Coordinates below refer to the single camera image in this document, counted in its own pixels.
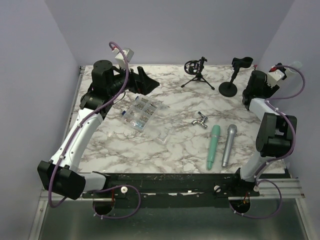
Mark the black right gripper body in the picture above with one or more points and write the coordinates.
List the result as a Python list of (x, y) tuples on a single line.
[(269, 91)]

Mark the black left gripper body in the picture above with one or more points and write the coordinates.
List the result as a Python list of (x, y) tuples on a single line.
[(131, 84)]

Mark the black round-base microphone stand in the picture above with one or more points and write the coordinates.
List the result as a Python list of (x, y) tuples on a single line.
[(228, 88)]

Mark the silver grey microphone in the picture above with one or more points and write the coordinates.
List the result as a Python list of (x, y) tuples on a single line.
[(231, 133)]

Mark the black tripod microphone stand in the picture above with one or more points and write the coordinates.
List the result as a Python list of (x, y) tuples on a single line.
[(195, 68)]

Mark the mint green microphone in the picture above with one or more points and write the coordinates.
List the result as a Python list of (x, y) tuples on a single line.
[(214, 139)]

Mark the white microphone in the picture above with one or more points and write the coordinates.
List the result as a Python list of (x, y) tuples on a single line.
[(292, 69)]

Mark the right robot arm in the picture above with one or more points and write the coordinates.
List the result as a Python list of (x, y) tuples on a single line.
[(276, 137)]

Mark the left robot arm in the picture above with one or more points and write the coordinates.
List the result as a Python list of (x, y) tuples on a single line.
[(59, 174)]

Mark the clear plastic screw box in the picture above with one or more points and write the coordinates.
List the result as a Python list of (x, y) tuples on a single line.
[(150, 117)]

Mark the chrome water tap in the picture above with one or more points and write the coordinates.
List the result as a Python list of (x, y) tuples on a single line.
[(202, 121)]

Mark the aluminium frame profile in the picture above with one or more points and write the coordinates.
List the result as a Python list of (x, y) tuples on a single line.
[(290, 188)]

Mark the black front mounting rail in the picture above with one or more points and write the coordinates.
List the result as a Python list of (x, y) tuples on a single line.
[(177, 190)]

